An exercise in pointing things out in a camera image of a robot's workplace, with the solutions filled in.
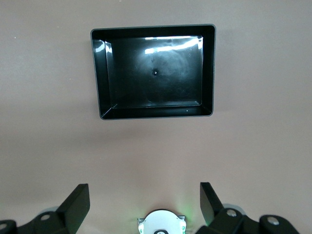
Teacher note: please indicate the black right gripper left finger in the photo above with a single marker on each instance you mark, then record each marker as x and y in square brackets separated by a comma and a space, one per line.
[73, 209]

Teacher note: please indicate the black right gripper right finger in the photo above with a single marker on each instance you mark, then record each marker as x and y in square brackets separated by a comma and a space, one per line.
[212, 209]

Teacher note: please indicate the black plastic box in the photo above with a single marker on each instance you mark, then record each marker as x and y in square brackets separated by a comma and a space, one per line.
[158, 73]

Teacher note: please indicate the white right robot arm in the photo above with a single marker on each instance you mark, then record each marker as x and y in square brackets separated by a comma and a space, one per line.
[158, 219]

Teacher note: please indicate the brown table cover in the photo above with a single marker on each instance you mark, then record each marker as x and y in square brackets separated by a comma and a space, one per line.
[48, 97]

